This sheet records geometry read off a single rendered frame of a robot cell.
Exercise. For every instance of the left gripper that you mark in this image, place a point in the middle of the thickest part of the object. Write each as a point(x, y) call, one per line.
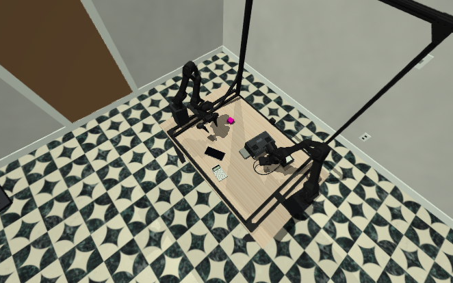
point(268, 160)

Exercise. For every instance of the white desktop calculator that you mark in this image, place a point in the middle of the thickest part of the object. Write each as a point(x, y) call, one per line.
point(219, 173)

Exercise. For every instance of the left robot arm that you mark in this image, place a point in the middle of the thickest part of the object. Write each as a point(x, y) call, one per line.
point(311, 187)

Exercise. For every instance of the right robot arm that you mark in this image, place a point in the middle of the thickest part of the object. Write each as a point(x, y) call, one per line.
point(204, 106)

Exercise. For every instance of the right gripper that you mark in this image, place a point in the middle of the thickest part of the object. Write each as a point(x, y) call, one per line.
point(201, 125)

